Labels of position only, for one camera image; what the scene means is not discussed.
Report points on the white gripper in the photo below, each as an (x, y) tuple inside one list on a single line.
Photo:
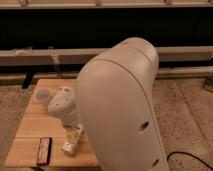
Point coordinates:
[(72, 133)]

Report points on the white plastic bottle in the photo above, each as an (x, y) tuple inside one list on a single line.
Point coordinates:
[(70, 146)]

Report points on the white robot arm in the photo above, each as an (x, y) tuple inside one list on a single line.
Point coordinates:
[(113, 100)]

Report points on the wooden table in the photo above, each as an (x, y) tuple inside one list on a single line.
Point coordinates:
[(36, 123)]

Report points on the white plastic cup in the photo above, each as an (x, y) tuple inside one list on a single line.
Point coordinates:
[(43, 96)]

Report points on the long wooden bench rail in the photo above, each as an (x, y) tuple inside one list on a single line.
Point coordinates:
[(29, 57)]

